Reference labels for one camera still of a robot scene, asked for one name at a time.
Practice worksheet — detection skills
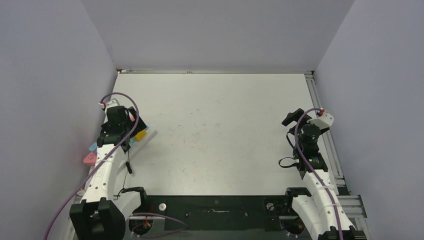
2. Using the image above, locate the yellow cube socket adapter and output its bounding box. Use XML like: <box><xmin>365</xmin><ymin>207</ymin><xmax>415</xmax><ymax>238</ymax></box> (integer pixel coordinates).
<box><xmin>133</xmin><ymin>129</ymin><xmax>147</xmax><ymax>142</ymax></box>

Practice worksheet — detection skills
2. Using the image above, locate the white power strip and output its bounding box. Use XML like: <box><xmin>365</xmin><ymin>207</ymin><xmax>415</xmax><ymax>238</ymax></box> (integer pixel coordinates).
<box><xmin>129</xmin><ymin>126</ymin><xmax>157</xmax><ymax>160</ymax></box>

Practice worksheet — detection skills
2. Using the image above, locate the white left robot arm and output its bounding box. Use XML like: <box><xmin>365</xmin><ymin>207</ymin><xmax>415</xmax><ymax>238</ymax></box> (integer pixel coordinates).
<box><xmin>69</xmin><ymin>105</ymin><xmax>149</xmax><ymax>240</ymax></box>

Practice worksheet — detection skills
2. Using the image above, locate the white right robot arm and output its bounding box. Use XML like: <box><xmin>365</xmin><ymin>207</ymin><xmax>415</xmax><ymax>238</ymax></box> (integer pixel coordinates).
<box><xmin>281</xmin><ymin>108</ymin><xmax>367</xmax><ymax>240</ymax></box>

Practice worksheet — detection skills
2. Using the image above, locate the pink triangular socket adapter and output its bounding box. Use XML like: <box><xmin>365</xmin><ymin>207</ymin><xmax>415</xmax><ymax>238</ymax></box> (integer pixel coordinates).
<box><xmin>82</xmin><ymin>152</ymin><xmax>97</xmax><ymax>167</ymax></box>

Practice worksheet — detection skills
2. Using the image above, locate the blue usb charger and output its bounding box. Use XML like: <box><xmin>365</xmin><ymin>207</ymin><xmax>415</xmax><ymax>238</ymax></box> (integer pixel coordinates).
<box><xmin>88</xmin><ymin>142</ymin><xmax>98</xmax><ymax>152</ymax></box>

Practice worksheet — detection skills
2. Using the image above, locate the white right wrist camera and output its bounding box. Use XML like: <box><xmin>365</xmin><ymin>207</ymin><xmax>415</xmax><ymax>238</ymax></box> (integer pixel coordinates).
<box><xmin>307</xmin><ymin>110</ymin><xmax>335</xmax><ymax>130</ymax></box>

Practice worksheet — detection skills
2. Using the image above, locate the thin black adapter cable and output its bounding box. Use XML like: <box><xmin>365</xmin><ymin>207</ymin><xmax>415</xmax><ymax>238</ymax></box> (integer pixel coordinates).
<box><xmin>119</xmin><ymin>145</ymin><xmax>133</xmax><ymax>191</ymax></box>

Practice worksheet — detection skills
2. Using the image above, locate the aluminium frame rail back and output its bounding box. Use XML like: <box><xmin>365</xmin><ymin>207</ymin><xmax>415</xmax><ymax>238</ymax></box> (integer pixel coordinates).
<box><xmin>117</xmin><ymin>68</ymin><xmax>313</xmax><ymax>75</ymax></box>

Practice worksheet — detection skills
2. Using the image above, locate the aluminium frame rail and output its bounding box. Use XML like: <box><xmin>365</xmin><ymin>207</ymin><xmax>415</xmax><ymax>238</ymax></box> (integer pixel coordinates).
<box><xmin>117</xmin><ymin>68</ymin><xmax>313</xmax><ymax>75</ymax></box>
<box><xmin>304</xmin><ymin>73</ymin><xmax>369</xmax><ymax>220</ymax></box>

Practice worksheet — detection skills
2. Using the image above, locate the aluminium frame rail right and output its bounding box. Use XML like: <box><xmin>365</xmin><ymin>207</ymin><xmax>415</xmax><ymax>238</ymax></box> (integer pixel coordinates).
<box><xmin>304</xmin><ymin>73</ymin><xmax>369</xmax><ymax>220</ymax></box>

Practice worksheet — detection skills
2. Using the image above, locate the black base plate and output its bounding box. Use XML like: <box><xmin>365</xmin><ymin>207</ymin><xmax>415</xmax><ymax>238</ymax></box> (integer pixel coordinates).
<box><xmin>128</xmin><ymin>195</ymin><xmax>306</xmax><ymax>235</ymax></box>

